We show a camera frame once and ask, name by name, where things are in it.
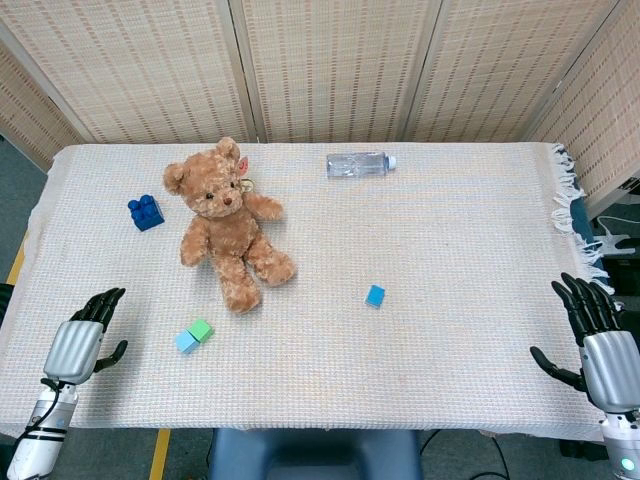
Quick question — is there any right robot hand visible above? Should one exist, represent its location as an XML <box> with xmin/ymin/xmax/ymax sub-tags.
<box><xmin>529</xmin><ymin>272</ymin><xmax>640</xmax><ymax>414</ymax></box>

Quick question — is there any light blue cube block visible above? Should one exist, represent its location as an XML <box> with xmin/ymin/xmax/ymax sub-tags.
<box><xmin>174</xmin><ymin>330</ymin><xmax>202</xmax><ymax>356</ymax></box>

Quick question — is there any white woven tablecloth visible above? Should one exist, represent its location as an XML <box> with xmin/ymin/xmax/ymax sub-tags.
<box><xmin>0</xmin><ymin>142</ymin><xmax>617</xmax><ymax>443</ymax></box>

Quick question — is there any clear plastic water bottle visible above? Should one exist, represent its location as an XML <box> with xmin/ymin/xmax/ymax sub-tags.
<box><xmin>326</xmin><ymin>151</ymin><xmax>399</xmax><ymax>180</ymax></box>

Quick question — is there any bamboo folding screen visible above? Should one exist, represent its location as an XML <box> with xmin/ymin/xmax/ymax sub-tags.
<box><xmin>0</xmin><ymin>0</ymin><xmax>640</xmax><ymax>211</ymax></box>

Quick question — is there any dark blue building block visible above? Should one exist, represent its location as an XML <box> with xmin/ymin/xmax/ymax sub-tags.
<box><xmin>127</xmin><ymin>193</ymin><xmax>166</xmax><ymax>233</ymax></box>

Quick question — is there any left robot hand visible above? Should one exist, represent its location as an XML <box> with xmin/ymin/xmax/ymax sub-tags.
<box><xmin>43</xmin><ymin>287</ymin><xmax>129</xmax><ymax>386</ymax></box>

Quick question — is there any brown teddy bear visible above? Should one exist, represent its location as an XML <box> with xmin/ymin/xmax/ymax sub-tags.
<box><xmin>163</xmin><ymin>136</ymin><xmax>298</xmax><ymax>315</ymax></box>

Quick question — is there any white equipment stand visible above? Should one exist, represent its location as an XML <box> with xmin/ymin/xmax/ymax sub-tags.
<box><xmin>592</xmin><ymin>177</ymin><xmax>640</xmax><ymax>271</ymax></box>

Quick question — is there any black cable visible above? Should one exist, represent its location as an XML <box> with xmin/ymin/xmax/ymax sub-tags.
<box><xmin>424</xmin><ymin>430</ymin><xmax>512</xmax><ymax>480</ymax></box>

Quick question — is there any green cube block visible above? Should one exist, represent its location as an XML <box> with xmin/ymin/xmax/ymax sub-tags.
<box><xmin>187</xmin><ymin>318</ymin><xmax>215</xmax><ymax>345</ymax></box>

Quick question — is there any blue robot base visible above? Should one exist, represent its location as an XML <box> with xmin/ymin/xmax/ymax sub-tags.
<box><xmin>207</xmin><ymin>427</ymin><xmax>425</xmax><ymax>480</ymax></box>

